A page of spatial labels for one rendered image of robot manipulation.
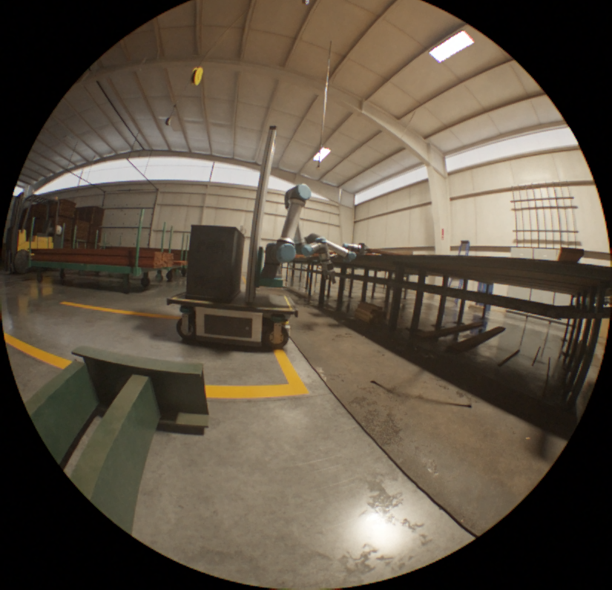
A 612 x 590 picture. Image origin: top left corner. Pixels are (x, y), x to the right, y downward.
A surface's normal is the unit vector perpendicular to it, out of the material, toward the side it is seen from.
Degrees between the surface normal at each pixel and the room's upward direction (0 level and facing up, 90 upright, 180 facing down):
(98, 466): 0
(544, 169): 88
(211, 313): 90
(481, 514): 0
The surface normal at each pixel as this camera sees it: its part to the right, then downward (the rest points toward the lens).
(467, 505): 0.10, -0.99
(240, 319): 0.18, 0.10
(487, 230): -0.92, -0.03
